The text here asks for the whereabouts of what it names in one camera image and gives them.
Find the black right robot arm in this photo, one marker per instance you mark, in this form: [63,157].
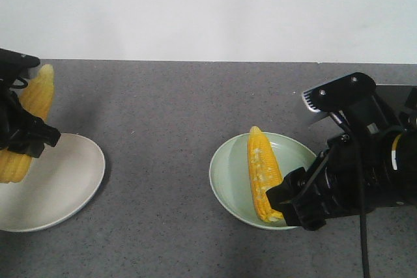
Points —
[403,155]

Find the blemished yellow corn cob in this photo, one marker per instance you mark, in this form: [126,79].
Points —
[264,173]

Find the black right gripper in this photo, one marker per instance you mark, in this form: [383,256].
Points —
[349,178]

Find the white plate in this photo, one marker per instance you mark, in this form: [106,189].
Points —
[58,185]

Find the pale green plate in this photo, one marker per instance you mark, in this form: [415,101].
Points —
[230,180]

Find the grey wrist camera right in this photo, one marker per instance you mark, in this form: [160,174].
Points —
[313,99]

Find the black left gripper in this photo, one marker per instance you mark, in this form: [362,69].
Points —
[21,132]

